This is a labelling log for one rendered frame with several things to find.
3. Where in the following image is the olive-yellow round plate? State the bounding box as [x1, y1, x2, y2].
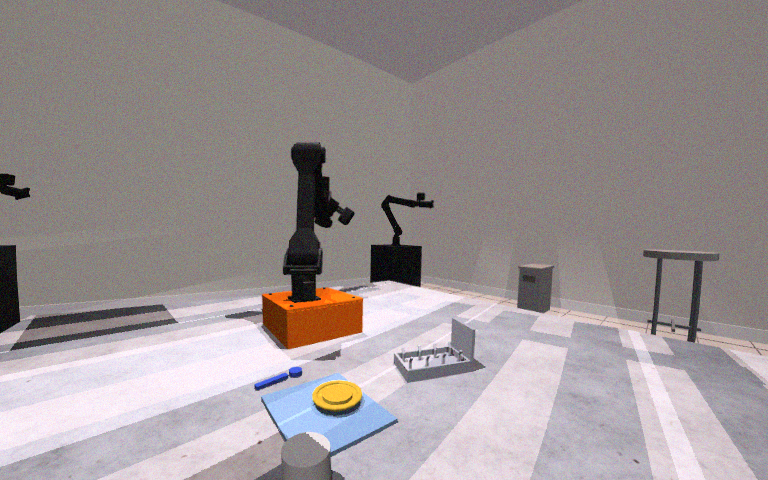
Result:
[312, 380, 362, 412]

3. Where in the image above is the light blue mat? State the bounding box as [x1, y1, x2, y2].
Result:
[261, 373, 398, 457]

